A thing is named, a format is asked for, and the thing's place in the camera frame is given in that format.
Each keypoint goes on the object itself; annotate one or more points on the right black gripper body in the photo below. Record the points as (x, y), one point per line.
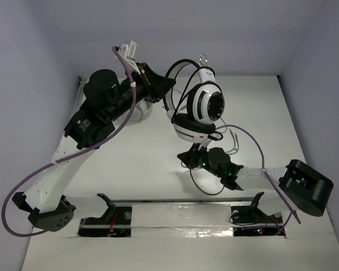
(203, 161)

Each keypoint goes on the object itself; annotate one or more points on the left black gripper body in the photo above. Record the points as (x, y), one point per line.
(148, 84)

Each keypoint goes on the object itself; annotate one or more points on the black white headphones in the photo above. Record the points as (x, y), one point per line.
(194, 117)

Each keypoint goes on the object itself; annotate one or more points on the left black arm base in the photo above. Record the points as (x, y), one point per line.
(115, 221)

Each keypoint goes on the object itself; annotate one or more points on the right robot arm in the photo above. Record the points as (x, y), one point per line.
(295, 186)

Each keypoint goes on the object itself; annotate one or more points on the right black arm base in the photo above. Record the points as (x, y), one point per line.
(249, 221)

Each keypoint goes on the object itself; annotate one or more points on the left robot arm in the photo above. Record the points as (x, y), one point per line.
(106, 99)

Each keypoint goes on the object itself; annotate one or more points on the grey white headphones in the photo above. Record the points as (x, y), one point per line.
(141, 111)

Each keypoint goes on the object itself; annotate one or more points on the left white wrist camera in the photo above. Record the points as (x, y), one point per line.
(128, 52)

